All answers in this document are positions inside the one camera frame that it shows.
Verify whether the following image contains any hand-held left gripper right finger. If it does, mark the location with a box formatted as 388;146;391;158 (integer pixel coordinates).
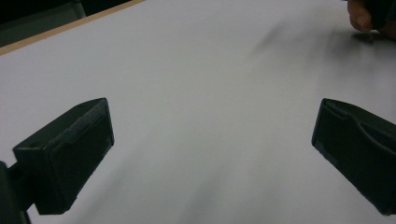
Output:
311;98;396;217

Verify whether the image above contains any dark grey chair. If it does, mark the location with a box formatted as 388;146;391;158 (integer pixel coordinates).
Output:
0;0;87;49

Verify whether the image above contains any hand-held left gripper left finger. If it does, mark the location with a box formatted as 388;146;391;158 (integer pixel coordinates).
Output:
12;97;115;216

